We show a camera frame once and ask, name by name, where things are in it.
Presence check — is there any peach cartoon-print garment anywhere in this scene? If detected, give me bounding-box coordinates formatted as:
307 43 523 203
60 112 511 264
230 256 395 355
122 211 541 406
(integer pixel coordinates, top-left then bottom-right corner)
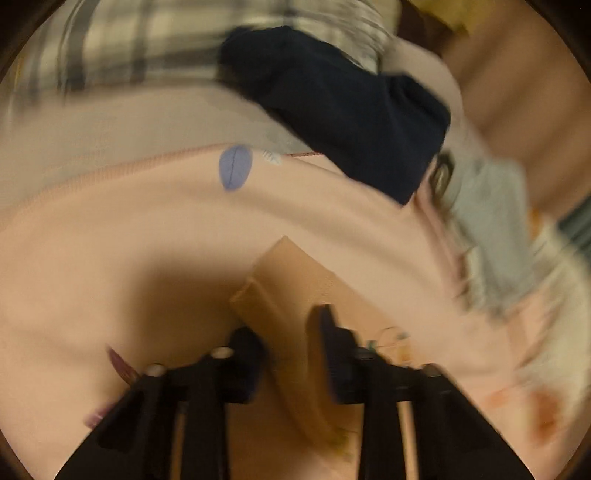
230 235 416 464

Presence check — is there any grey plaid cloth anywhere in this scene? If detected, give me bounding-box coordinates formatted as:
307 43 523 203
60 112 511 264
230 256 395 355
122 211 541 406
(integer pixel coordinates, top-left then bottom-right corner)
14 0 398 107

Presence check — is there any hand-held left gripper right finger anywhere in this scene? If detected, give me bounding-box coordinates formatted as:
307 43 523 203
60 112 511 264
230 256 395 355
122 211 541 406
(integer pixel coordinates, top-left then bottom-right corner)
307 305 536 480

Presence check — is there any navy garment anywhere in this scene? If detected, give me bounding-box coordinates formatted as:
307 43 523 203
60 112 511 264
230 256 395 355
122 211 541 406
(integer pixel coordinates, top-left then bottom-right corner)
219 25 452 206

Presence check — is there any pink upholstered headboard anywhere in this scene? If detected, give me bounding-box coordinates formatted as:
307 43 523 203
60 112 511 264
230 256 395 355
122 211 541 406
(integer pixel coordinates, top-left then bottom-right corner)
441 18 591 220

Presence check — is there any pink floral bedsheet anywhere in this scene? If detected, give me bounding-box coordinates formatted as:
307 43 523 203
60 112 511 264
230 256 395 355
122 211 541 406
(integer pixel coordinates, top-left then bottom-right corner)
0 143 591 480

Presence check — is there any white fluffy blanket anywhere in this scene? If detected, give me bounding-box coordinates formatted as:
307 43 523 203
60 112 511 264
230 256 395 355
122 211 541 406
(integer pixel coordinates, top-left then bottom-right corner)
503 224 591 386

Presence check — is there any grey garment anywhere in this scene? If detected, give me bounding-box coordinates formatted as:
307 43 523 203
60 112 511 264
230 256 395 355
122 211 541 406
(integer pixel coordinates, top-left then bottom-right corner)
441 157 541 317

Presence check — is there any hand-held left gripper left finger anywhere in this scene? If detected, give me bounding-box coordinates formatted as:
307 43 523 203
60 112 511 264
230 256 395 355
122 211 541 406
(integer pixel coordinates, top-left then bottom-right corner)
55 325 269 480

